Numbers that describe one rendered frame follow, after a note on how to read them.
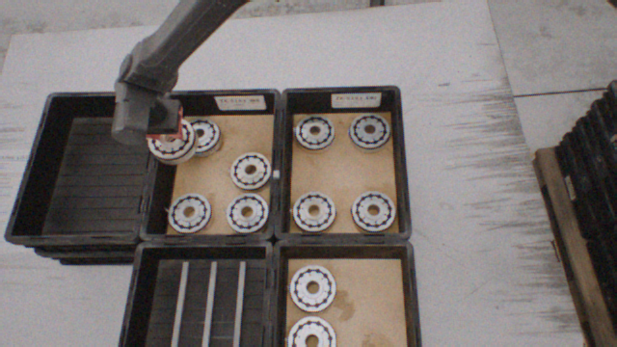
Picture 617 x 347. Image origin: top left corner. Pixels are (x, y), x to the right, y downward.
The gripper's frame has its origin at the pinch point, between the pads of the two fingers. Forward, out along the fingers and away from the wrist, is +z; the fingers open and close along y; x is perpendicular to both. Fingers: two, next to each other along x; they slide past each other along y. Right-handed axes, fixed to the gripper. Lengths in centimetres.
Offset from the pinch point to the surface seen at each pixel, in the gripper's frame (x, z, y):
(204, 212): -12.0, 16.9, 4.2
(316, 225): -15.3, 17.3, 31.3
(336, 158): 3.7, 20.9, 36.0
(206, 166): 1.8, 20.1, 2.1
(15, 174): 5, 32, -58
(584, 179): 20, 77, 123
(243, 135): 10.9, 20.5, 11.0
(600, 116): 35, 58, 122
